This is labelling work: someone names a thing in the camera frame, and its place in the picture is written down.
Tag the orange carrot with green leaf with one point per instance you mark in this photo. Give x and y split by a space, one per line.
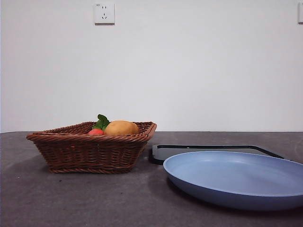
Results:
95 132

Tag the light blue round plate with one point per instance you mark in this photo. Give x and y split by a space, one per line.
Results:
227 175

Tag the yellow-brown potato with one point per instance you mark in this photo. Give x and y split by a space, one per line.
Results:
122 128

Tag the black rectangular tray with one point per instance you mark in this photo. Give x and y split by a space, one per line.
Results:
156 156

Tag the brown wicker basket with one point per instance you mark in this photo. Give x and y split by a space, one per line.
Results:
90 153

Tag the white wall socket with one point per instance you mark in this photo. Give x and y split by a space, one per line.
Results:
104 14

